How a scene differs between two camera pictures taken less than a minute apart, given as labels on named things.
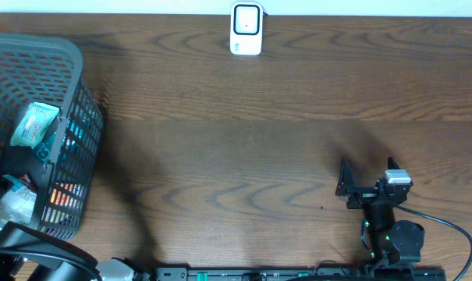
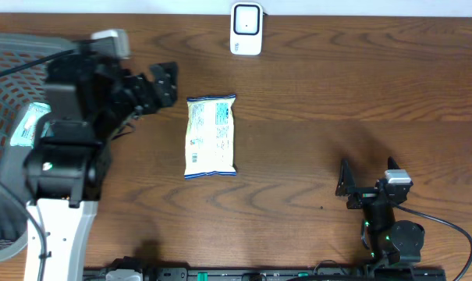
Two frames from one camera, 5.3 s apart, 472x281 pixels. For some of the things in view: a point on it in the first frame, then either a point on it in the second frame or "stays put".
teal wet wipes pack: [35, 125] stays put
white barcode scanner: [246, 28] stays put
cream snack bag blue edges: [18, 203] to [209, 136]
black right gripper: [346, 186] stays put
